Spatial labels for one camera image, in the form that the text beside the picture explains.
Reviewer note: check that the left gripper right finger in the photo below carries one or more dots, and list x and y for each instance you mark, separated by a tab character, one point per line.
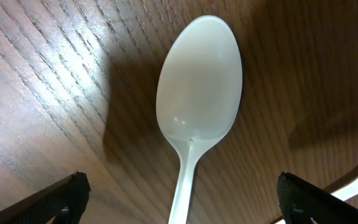
303	203

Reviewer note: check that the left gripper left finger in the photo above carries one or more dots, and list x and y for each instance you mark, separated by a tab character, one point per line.
62	202

